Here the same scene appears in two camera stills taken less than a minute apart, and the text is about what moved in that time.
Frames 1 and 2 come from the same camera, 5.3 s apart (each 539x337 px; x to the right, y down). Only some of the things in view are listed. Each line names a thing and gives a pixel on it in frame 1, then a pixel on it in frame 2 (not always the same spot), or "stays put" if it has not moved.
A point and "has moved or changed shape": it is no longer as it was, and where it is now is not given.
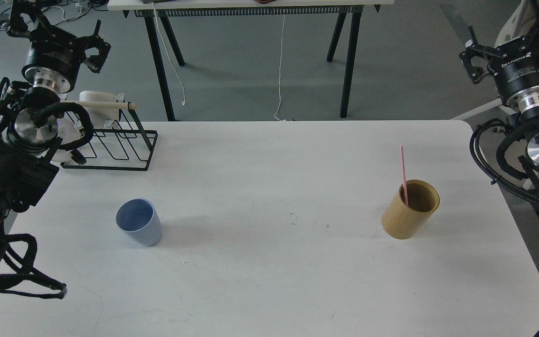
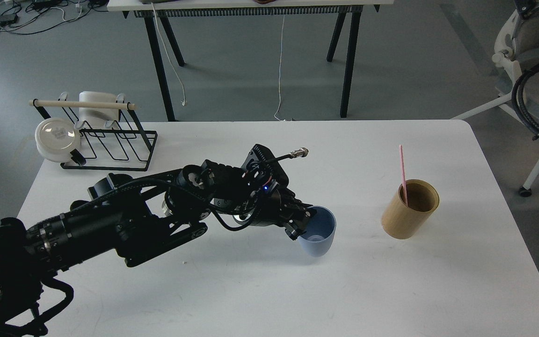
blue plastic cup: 140,219 has moved or changed shape
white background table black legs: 157,11 stays put
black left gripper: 54,57 → 269,203
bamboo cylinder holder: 401,221 stays put
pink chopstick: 404,174 stays put
